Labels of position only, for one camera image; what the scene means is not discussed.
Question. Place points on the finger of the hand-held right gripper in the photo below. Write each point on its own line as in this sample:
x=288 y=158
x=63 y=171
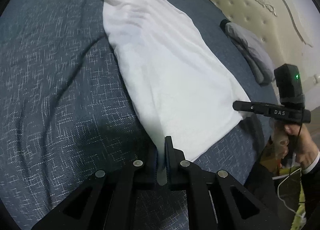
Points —
x=250 y=108

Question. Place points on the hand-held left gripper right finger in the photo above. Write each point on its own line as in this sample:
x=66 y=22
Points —
x=167 y=167

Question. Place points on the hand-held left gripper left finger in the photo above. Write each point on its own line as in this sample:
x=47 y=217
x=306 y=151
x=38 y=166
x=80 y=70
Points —
x=155 y=167

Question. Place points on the white polo shirt black trim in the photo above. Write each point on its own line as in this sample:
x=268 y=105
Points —
x=162 y=69

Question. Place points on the person's right forearm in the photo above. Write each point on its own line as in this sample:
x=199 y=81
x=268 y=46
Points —
x=313 y=190

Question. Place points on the person's right hand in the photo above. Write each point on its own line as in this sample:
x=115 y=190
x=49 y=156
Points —
x=306 y=149

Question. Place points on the folded dark grey garment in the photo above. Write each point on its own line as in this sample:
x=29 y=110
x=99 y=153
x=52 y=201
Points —
x=257 y=73

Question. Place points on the folded light grey garment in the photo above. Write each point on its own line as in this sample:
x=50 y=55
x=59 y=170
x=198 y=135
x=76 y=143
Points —
x=252 y=44

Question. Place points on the folded grey shirt stack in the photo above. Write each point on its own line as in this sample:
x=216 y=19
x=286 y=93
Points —
x=223 y=23

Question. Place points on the cream tufted headboard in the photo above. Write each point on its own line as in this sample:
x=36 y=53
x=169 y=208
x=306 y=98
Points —
x=237 y=2

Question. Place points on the bed with blue cover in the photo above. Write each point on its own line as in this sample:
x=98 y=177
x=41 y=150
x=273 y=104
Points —
x=50 y=82

